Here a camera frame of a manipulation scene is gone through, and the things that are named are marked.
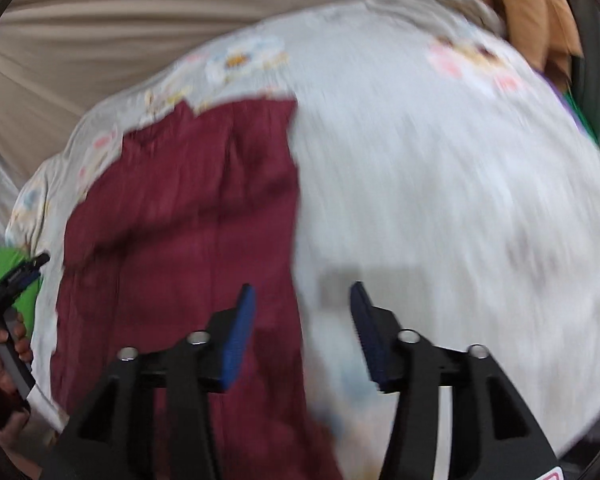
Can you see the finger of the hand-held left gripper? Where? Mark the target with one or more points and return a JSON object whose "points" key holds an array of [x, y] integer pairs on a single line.
{"points": [[30, 263], [26, 277]]}

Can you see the orange hanging garment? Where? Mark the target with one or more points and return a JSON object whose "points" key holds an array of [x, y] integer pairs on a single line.
{"points": [[520, 5]]}

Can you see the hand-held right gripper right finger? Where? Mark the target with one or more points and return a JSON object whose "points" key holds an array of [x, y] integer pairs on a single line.
{"points": [[370, 345]]}

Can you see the green purple fabric item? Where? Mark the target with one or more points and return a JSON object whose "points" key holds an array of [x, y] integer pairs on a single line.
{"points": [[582, 117]]}

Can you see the beige curtain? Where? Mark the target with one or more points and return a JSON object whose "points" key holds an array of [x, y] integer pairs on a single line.
{"points": [[105, 35]]}

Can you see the maroon puffer jacket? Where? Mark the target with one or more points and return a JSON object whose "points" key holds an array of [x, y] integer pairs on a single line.
{"points": [[180, 210]]}

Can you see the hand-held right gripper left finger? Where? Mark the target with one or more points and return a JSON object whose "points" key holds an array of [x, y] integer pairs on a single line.
{"points": [[237, 340]]}

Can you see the floral fleece blanket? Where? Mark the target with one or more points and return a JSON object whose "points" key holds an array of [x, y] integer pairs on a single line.
{"points": [[430, 210]]}

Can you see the green cloth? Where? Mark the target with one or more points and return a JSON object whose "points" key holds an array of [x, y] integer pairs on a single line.
{"points": [[30, 305]]}

